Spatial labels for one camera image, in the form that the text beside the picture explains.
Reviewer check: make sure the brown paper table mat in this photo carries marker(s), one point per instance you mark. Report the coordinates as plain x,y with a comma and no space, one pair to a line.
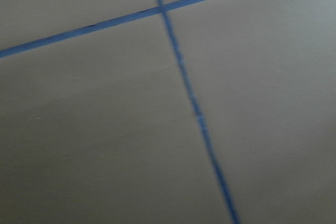
99,128

